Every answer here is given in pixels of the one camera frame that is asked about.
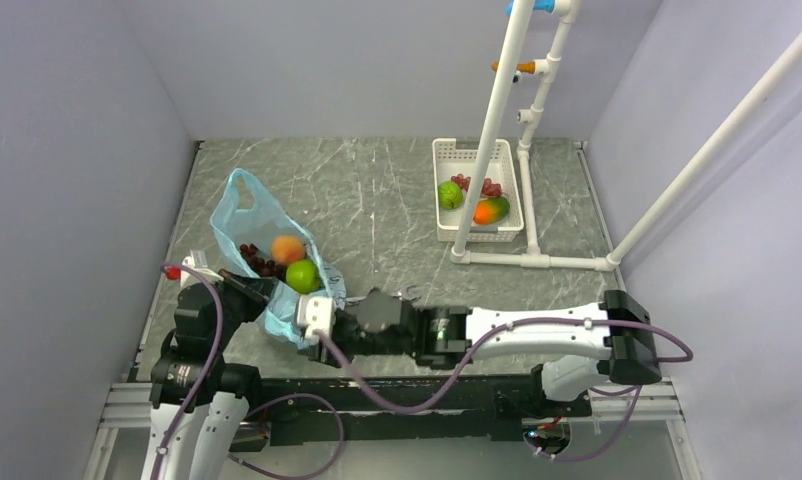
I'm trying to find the dark fake fruit in bag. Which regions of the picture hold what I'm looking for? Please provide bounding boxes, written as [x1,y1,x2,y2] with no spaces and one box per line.
[239,244,287,281]

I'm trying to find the green fake apple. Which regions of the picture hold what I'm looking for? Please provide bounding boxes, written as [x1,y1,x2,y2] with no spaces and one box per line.
[285,258,322,295]

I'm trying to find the white perforated plastic basket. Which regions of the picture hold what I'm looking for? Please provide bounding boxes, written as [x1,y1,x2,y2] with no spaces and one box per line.
[432,137,526,242]

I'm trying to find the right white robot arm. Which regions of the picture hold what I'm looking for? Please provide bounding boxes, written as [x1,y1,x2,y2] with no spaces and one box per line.
[296,290,661,415]

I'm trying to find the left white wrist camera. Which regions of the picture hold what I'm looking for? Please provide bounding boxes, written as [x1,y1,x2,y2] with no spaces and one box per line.
[162,250,223,289]

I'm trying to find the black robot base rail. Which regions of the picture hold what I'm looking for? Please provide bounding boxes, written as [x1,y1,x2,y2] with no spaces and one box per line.
[202,370,594,446]

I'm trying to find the silver open-end wrench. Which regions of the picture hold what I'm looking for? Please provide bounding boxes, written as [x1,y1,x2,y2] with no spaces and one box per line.
[344,285,420,308]

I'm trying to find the green fake fruit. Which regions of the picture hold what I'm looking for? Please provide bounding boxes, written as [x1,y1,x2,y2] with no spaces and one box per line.
[437,180,464,210]

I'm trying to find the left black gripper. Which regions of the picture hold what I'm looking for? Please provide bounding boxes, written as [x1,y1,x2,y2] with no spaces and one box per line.
[211,268,278,349]

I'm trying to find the red fake grapes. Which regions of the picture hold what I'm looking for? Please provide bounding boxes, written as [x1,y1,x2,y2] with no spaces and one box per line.
[451,173,504,199]

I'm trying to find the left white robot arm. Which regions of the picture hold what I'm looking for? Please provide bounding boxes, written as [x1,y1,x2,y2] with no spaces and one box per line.
[141,267,277,479]

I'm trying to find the orange red fake peach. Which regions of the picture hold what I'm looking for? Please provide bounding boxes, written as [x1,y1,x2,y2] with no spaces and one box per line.
[270,235,307,266]

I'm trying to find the white PVC pipe frame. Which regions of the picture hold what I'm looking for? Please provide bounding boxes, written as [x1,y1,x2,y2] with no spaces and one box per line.
[449,0,802,273]

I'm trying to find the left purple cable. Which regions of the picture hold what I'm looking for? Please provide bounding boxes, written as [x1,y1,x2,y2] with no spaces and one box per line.
[147,263,346,480]

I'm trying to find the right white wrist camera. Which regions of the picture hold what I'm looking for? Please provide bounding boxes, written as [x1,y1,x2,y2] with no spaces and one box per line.
[296,294,336,345]

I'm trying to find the orange green fake mango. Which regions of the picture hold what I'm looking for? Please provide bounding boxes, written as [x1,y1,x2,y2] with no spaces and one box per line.
[473,196,511,225]

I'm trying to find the light blue cartoon plastic bag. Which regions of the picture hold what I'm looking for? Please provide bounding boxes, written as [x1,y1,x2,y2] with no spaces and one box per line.
[210,168,347,350]

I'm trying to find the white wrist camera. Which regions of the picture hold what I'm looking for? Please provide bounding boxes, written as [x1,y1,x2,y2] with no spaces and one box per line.
[296,294,336,345]
[162,250,223,289]

